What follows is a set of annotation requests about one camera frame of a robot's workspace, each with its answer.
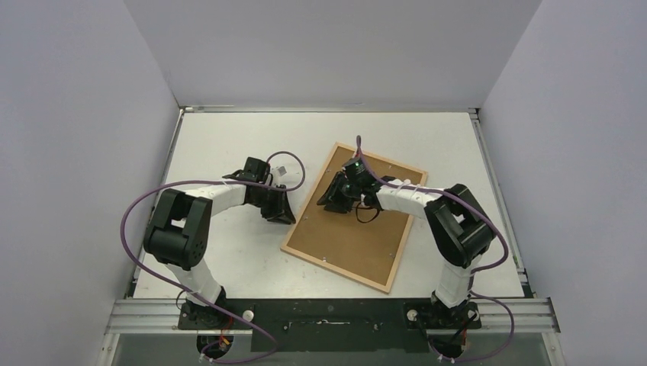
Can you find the front aluminium black mounting rail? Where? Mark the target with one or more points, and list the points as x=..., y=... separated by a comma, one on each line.
x=328, y=331

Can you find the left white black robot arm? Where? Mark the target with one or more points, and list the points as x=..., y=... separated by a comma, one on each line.
x=177, y=235

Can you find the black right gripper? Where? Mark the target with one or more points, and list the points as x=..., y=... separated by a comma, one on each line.
x=339, y=191

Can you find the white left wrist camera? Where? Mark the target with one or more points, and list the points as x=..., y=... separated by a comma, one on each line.
x=281, y=171

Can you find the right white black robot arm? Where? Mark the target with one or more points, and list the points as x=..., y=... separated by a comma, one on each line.
x=455, y=218

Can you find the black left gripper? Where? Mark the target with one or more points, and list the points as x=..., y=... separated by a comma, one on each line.
x=281, y=213

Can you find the light wooden picture frame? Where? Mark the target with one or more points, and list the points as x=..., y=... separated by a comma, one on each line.
x=354, y=268

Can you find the brown cardboard backing board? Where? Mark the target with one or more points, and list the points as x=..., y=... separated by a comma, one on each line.
x=354, y=237

